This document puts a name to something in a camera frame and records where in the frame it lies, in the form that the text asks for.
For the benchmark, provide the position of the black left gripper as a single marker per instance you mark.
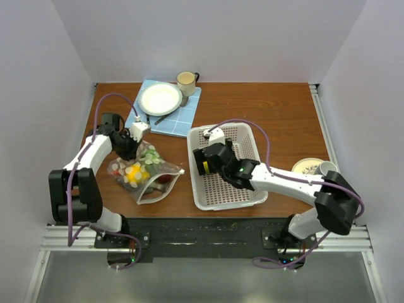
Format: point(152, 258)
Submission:
point(132, 154)

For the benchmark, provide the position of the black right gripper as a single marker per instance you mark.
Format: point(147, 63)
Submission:
point(200, 158)

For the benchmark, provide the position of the clear polka dot zip bag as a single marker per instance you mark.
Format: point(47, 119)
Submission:
point(149, 191)

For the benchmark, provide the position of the green fake apple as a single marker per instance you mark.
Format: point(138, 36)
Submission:
point(206, 167)

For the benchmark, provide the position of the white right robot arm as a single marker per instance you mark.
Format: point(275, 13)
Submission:
point(334, 204)

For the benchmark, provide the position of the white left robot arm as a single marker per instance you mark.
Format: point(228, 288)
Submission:
point(74, 194)

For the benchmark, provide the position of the yellow fake pepper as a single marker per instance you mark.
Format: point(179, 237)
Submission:
point(135, 174)

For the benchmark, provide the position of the dark green fake vegetable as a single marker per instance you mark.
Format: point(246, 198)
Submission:
point(153, 165)

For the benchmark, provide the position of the purple fake fruit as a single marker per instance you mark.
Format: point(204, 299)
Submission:
point(164, 178)

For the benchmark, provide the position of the white plastic basket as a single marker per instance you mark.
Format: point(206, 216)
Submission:
point(211, 192)

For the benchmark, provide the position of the blue checked placemat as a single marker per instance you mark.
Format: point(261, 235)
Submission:
point(177, 124)

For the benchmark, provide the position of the white round plate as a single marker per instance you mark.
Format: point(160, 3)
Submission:
point(160, 99)

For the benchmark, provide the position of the beige mug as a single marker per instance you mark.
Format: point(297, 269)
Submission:
point(186, 81)

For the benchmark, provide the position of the blue beige saucer plate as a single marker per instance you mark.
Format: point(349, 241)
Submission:
point(307, 166)

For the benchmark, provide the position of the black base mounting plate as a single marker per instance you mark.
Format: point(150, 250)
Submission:
point(215, 238)

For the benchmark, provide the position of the grey teacup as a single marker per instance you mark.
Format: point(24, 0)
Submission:
point(324, 167)

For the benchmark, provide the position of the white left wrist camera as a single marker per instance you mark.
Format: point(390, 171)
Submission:
point(138, 129)

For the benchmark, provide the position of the black handled spoon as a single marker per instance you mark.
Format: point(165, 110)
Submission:
point(182, 104)

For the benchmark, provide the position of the aluminium frame rail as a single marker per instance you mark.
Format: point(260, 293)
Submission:
point(55, 239)

